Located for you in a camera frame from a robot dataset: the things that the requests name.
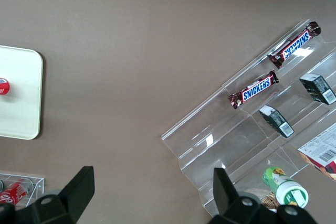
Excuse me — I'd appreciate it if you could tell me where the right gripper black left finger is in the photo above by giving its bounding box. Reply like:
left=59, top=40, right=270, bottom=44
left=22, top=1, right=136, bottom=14
left=15, top=166, right=95, bottom=224

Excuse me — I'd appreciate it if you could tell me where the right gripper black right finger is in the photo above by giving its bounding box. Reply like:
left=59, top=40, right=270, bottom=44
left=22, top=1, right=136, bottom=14
left=209, top=167, right=279, bottom=224

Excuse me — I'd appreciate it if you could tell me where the tan wicker basket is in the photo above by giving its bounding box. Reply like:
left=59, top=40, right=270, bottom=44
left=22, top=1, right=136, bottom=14
left=258, top=191, right=279, bottom=212

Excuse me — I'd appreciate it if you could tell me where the beige plastic tray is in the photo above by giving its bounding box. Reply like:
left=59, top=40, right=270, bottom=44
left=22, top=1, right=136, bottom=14
left=0, top=45, right=44, bottom=141

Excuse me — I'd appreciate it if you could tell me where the clear acrylic bottle rack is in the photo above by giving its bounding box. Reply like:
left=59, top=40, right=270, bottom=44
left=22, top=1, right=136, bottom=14
left=0, top=173, right=45, bottom=208

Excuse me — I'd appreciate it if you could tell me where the clear acrylic tiered stand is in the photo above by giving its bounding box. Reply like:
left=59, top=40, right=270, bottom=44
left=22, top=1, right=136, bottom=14
left=161, top=18, right=336, bottom=217

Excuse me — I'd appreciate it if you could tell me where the red cola bottle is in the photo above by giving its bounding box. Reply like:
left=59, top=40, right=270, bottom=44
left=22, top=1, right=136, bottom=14
left=0, top=178, right=34, bottom=206

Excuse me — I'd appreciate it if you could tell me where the green bottle white cap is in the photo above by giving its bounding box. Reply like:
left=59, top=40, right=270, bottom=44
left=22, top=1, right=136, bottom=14
left=263, top=166, right=309, bottom=209

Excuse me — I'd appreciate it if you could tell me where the small black carton box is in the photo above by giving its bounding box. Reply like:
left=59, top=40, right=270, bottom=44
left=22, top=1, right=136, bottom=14
left=259, top=105, right=295, bottom=138
left=299, top=73, right=336, bottom=106

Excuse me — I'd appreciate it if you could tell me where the red white barcode box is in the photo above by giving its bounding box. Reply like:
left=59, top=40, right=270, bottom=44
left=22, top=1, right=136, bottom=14
left=298, top=123, right=336, bottom=182

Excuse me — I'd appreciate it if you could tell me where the Snickers chocolate bar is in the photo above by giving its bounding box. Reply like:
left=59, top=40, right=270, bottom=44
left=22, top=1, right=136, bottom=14
left=267, top=21, right=322, bottom=69
left=227, top=70, right=279, bottom=110

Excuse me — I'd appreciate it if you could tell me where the red white yogurt cup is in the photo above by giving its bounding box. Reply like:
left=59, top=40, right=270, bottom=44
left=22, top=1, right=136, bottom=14
left=0, top=77, right=11, bottom=96

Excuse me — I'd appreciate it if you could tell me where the brown table covering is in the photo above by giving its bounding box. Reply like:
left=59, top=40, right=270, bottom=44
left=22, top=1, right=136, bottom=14
left=0, top=0, right=336, bottom=224

